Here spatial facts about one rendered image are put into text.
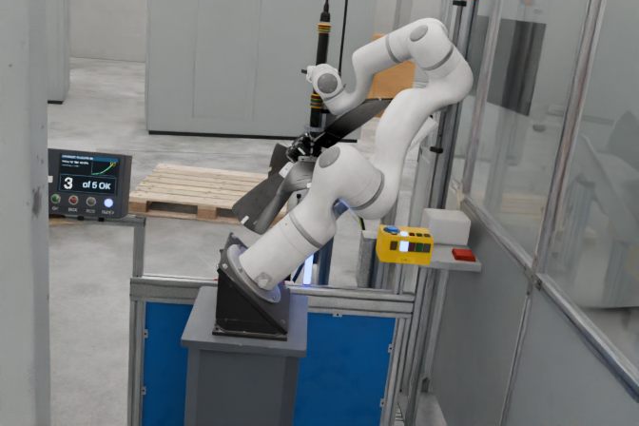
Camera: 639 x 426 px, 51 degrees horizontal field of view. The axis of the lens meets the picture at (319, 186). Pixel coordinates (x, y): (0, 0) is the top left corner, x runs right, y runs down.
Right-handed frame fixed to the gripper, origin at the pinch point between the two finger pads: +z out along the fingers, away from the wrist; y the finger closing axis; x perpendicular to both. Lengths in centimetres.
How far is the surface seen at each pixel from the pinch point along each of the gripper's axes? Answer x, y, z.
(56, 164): -29, -76, -40
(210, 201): -136, -53, 260
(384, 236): -44, 22, -41
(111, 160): -27, -61, -40
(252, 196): -49, -20, 6
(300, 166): -32.5, -4.3, -8.3
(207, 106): -114, -83, 539
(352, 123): -17.8, 13.6, 3.4
